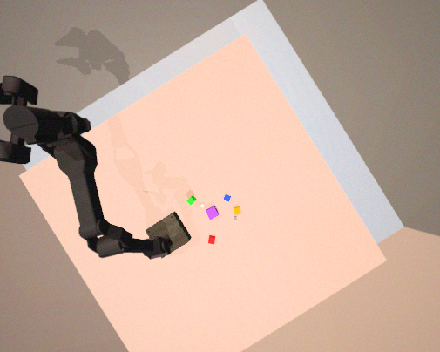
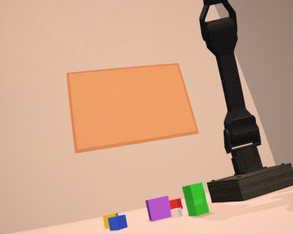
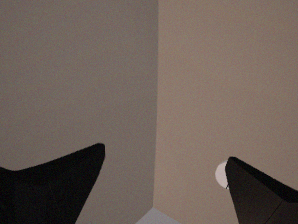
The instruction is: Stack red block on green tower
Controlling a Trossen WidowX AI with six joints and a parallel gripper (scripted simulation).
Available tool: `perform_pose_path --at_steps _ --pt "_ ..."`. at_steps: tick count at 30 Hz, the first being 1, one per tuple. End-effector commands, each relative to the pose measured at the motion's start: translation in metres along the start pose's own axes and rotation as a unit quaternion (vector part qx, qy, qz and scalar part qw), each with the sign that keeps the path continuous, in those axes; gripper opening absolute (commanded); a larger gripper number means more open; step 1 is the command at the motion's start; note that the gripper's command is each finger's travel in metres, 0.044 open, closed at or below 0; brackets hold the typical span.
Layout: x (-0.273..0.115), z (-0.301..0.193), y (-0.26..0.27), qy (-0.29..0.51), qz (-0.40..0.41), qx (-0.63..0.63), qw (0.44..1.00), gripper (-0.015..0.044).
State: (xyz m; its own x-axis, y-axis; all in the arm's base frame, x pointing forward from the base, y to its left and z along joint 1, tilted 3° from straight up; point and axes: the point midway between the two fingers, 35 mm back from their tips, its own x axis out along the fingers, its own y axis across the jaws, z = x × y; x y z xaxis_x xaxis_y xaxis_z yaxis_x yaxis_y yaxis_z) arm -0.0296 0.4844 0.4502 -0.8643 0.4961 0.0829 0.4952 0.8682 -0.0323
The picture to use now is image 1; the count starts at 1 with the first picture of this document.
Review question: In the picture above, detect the purple block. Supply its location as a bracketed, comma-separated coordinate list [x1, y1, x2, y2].
[206, 206, 219, 220]

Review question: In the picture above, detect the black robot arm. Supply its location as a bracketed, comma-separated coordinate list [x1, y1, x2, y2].
[3, 105, 173, 260]

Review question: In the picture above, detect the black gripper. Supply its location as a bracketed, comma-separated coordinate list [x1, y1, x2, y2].
[0, 76, 38, 164]

